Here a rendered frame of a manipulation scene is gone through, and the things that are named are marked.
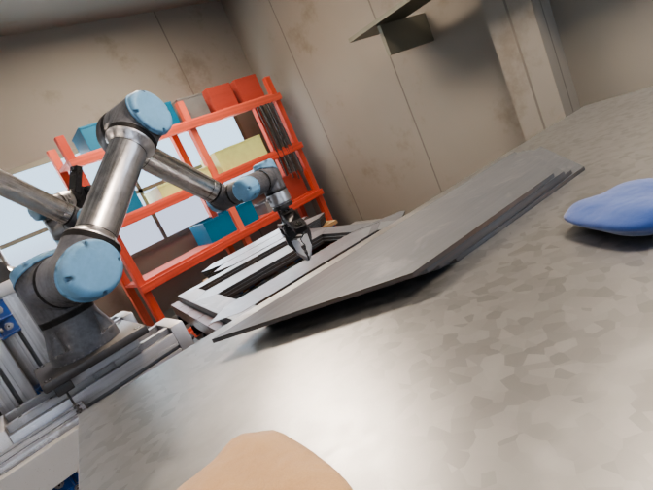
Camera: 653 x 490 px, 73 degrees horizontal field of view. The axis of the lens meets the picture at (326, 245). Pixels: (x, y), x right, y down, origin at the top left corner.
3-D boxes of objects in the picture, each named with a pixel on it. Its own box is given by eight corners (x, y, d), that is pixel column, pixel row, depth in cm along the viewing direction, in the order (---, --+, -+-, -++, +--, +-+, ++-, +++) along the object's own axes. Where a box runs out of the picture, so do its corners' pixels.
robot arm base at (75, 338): (57, 372, 92) (31, 332, 90) (50, 363, 104) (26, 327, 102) (126, 332, 100) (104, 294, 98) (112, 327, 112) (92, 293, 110)
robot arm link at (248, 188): (230, 209, 141) (251, 198, 149) (256, 199, 134) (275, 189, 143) (219, 187, 139) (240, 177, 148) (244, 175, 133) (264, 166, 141)
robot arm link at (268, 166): (245, 169, 145) (259, 162, 152) (259, 199, 148) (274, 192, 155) (262, 160, 141) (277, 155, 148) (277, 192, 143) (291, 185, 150)
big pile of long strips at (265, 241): (306, 223, 303) (302, 215, 302) (336, 219, 269) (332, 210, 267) (202, 280, 268) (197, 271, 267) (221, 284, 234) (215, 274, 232)
